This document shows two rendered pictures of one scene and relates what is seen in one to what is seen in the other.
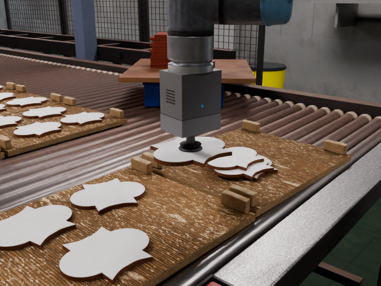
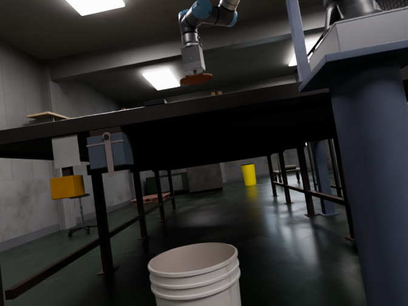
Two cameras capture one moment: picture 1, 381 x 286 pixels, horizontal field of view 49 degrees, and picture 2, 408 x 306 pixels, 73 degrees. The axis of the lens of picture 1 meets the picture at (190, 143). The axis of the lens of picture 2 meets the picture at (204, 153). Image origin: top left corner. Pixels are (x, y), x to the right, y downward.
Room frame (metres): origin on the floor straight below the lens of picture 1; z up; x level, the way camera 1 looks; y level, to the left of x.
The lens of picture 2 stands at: (-0.05, -0.96, 0.65)
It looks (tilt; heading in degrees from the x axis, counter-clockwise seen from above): 4 degrees up; 53
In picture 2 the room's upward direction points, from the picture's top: 8 degrees counter-clockwise
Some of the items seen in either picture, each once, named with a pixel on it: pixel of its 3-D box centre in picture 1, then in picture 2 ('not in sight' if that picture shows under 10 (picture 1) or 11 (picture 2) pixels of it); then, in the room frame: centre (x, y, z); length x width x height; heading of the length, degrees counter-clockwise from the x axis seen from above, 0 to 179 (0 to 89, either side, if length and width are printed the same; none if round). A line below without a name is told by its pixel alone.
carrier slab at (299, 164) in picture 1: (246, 161); not in sight; (0.96, -0.14, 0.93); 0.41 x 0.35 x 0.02; 136
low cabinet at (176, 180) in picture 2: not in sight; (174, 183); (4.95, 7.58, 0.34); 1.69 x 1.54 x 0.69; 47
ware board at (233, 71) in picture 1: (190, 69); not in sight; (1.75, 0.00, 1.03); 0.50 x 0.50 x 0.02; 87
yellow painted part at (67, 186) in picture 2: not in sight; (65, 166); (0.16, 0.20, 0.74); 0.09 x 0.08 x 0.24; 140
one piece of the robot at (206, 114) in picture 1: (187, 95); (194, 59); (0.70, 0.00, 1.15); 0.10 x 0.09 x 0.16; 38
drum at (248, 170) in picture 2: not in sight; (249, 174); (6.09, 5.02, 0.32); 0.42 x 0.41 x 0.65; 47
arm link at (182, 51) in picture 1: (191, 49); (190, 41); (0.70, 0.00, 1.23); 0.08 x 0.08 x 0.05
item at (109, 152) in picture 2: not in sight; (110, 152); (0.30, 0.09, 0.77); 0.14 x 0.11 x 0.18; 140
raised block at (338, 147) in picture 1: (335, 147); not in sight; (1.01, -0.37, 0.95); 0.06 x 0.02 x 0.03; 46
